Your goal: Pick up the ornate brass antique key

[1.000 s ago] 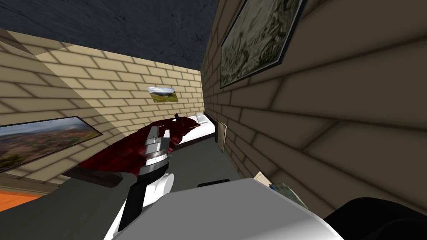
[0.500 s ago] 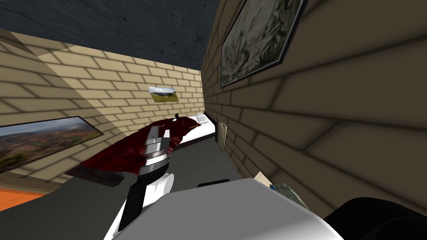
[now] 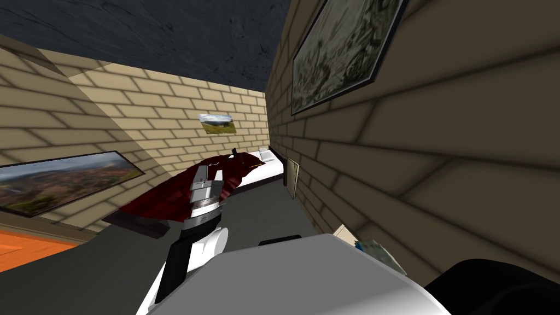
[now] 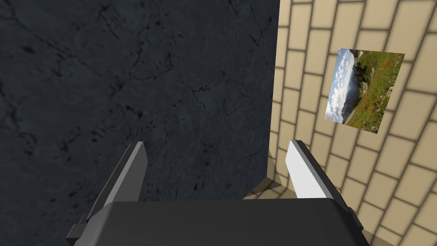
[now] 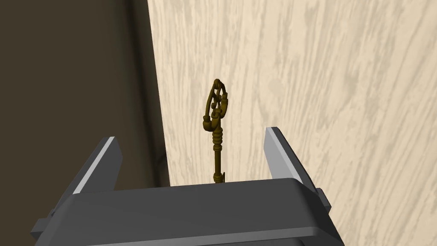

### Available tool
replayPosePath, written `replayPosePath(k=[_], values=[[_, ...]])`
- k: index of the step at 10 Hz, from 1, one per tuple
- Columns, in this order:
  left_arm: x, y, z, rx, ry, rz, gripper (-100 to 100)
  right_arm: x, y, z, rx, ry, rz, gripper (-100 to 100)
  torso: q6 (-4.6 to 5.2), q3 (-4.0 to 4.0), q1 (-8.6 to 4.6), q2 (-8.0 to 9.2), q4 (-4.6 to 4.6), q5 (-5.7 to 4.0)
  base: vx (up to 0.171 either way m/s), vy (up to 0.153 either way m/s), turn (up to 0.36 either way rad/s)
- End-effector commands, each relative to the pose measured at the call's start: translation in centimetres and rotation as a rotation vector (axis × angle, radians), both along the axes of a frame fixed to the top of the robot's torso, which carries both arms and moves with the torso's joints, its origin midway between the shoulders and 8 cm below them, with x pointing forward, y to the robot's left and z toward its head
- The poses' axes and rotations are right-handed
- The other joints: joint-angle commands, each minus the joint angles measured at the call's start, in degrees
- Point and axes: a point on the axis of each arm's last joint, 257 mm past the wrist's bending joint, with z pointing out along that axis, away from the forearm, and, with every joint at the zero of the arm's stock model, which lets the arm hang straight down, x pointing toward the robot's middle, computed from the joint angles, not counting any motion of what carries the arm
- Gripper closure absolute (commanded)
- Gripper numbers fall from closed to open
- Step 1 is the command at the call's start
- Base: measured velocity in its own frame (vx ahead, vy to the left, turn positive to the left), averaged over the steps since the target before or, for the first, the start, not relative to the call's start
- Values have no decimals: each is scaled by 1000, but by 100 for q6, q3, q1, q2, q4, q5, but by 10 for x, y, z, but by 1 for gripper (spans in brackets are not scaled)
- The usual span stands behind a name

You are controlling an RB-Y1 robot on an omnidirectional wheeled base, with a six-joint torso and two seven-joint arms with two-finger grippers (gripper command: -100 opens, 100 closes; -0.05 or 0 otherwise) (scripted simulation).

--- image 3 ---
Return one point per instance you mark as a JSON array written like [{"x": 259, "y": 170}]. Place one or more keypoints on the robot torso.
[{"x": 306, "y": 280}]

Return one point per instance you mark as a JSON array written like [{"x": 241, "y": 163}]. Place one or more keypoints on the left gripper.
[{"x": 206, "y": 190}]

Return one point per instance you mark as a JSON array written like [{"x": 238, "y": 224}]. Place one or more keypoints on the large dark-framed pale painting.
[{"x": 341, "y": 52}]

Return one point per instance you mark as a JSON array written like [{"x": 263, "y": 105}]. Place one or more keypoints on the bed with red blanket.
[{"x": 170, "y": 199}]

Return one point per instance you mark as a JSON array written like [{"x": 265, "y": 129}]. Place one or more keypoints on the small green landscape picture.
[{"x": 217, "y": 124}]

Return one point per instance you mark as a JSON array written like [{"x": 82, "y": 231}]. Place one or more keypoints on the wide dark-framed landscape picture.
[{"x": 57, "y": 183}]

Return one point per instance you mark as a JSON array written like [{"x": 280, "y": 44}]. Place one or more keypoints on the blue green flat book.
[{"x": 379, "y": 256}]

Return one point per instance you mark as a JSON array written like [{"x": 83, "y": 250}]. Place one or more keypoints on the beige framed board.
[
  {"x": 345, "y": 235},
  {"x": 293, "y": 178}
]

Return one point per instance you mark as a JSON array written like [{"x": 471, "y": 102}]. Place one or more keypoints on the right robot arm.
[{"x": 498, "y": 291}]

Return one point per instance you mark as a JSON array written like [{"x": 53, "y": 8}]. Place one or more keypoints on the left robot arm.
[{"x": 205, "y": 245}]

